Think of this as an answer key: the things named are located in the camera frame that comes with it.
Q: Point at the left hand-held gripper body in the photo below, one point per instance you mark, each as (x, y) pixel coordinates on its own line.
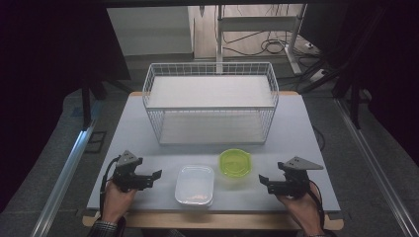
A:
(126, 174)

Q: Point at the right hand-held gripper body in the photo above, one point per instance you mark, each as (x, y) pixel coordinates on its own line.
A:
(294, 181)

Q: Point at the green plastic bowl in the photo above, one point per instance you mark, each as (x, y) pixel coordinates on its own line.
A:
(235, 163)

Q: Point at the white plastic container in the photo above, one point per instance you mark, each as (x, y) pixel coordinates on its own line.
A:
(195, 186)

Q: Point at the person's left hand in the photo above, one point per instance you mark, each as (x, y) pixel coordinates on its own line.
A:
(117, 200)

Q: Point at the person's right hand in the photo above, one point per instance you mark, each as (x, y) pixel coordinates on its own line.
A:
(301, 210)

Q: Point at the black floor plate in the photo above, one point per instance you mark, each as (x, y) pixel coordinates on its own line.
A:
(96, 141)

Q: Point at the black metal stand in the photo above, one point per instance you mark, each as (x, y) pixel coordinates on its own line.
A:
(87, 102)
(354, 98)

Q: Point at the white power strip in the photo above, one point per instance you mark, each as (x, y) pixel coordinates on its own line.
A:
(318, 75)

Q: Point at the grey cabinet panel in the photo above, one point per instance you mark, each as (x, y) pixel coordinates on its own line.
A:
(151, 31)

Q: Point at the aluminium floor rail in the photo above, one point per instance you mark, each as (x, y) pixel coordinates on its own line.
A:
(375, 164)
(66, 177)

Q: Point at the white metal desk frame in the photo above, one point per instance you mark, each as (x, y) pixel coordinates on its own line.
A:
(257, 23)

